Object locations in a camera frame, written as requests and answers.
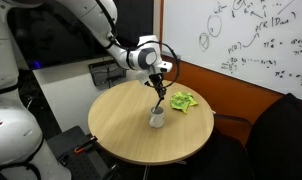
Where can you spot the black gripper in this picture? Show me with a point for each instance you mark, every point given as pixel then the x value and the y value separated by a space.
pixel 157 82

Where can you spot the black marker pen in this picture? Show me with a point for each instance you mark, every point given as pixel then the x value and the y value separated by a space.
pixel 157 105

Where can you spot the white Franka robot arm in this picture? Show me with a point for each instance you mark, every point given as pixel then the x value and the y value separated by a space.
pixel 11 130

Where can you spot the white ceramic mug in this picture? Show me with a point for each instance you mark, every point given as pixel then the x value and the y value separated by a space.
pixel 156 120

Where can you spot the yellow-green crumpled cloth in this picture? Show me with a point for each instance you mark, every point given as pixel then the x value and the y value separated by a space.
pixel 182 101

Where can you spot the grey whiteboard tray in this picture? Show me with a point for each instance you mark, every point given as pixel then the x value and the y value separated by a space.
pixel 175 56

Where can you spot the round wooden table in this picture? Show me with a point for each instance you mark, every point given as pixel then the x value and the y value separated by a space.
pixel 124 130

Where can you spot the orange black clamp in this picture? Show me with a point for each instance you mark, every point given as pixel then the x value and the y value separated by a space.
pixel 84 145

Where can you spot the white cabinet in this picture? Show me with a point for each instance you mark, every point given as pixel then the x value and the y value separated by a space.
pixel 66 93

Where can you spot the whiteboard with writing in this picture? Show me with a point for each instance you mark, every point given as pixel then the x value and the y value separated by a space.
pixel 244 30

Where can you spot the black office chair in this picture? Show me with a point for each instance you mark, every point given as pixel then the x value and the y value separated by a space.
pixel 277 143

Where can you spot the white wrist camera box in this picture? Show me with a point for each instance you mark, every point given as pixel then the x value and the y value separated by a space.
pixel 142 78

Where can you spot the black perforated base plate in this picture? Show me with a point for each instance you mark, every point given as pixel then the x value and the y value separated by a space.
pixel 81 163

